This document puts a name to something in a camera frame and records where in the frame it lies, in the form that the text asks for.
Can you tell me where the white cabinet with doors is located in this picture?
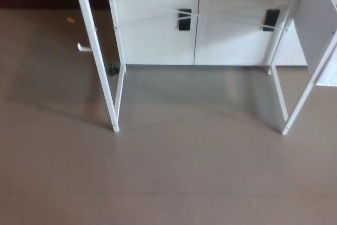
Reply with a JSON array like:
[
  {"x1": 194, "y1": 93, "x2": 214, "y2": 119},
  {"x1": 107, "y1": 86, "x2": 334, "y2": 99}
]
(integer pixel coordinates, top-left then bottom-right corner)
[{"x1": 106, "y1": 0, "x2": 309, "y2": 67}]

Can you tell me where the black plug on floor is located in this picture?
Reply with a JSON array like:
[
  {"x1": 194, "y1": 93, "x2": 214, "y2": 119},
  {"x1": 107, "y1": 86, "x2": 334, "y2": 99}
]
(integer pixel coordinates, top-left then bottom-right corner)
[{"x1": 108, "y1": 63, "x2": 120, "y2": 76}]

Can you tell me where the black cabinet door handle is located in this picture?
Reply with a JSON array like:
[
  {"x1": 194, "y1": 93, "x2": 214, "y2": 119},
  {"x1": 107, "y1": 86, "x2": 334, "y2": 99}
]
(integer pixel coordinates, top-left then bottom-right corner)
[
  {"x1": 263, "y1": 9, "x2": 281, "y2": 32},
  {"x1": 178, "y1": 8, "x2": 192, "y2": 31}
]

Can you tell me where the white metal frame table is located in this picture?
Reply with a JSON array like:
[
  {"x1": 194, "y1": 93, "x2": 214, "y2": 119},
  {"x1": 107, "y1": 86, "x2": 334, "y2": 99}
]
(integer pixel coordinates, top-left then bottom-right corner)
[{"x1": 68, "y1": 0, "x2": 337, "y2": 136}]

